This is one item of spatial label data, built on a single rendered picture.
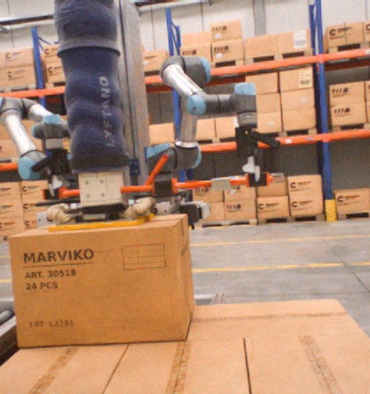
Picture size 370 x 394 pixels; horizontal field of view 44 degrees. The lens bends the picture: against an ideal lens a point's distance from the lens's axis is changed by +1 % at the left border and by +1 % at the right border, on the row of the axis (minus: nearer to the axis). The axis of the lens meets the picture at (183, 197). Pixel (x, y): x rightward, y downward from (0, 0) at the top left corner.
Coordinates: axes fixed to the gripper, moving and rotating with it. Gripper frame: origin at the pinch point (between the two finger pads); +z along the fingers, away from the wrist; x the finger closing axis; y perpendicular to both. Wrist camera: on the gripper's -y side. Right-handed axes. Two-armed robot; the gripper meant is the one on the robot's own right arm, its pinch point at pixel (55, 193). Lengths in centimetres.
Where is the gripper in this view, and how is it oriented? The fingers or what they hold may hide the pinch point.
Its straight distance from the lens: 215.3
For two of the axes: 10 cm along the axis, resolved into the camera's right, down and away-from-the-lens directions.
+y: 9.9, -0.8, -1.3
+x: 1.2, -0.6, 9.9
